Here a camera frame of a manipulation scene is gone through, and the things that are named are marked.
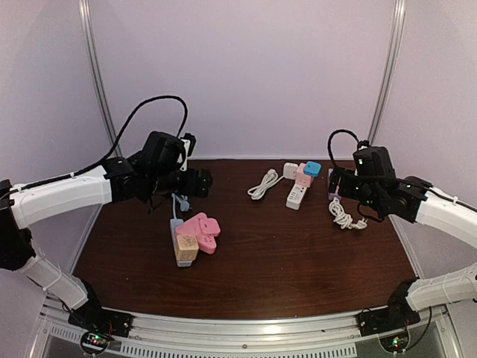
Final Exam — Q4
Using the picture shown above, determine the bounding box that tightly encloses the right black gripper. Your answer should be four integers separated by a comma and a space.
328, 166, 383, 213

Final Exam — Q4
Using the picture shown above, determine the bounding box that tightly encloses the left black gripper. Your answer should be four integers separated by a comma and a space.
147, 168, 213, 198

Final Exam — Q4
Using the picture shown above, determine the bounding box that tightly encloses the purple power strip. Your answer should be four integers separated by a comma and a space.
327, 169, 341, 201

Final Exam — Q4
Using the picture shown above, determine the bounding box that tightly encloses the light blue power strip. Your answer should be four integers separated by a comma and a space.
170, 219, 199, 267

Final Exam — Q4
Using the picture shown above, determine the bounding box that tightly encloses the pink triangular socket adapter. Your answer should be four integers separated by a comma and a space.
175, 213, 221, 254

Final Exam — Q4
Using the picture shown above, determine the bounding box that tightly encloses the beige cube socket adapter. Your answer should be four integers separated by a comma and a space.
174, 234, 199, 262

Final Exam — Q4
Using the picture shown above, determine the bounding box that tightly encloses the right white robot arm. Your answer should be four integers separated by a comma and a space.
327, 168, 476, 333

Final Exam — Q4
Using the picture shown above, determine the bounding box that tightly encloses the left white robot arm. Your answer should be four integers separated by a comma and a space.
1, 154, 213, 333

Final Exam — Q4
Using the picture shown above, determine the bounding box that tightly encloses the blue square adapter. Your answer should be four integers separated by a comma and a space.
303, 161, 322, 178

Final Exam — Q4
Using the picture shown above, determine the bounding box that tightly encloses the pink cube adapter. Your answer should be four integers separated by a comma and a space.
295, 163, 314, 188

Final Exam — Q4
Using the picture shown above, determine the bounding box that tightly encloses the white power strip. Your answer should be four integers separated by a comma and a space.
285, 183, 308, 210

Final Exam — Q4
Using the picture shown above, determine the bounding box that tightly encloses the white small adapter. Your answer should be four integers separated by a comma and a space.
282, 163, 299, 180

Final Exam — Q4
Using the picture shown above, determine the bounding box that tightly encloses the light blue strip cable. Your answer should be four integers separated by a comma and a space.
170, 193, 191, 221

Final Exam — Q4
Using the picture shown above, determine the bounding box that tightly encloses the white coiled strip cable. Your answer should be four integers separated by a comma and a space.
328, 197, 370, 231

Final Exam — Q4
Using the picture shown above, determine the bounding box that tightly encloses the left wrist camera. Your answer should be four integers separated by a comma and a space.
180, 133, 196, 172

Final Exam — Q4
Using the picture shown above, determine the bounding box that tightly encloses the white looped strip cable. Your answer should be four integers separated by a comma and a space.
247, 168, 286, 201

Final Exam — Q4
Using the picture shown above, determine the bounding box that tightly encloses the front aluminium rail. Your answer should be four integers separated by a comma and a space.
37, 294, 454, 358

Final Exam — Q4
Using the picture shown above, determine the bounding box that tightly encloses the right aluminium frame post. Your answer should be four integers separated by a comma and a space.
367, 0, 406, 144

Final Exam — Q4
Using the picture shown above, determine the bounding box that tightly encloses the aluminium frame post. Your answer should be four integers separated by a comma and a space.
367, 0, 406, 144
78, 0, 117, 145

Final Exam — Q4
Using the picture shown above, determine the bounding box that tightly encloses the left aluminium frame post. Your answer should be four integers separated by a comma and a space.
78, 0, 117, 145

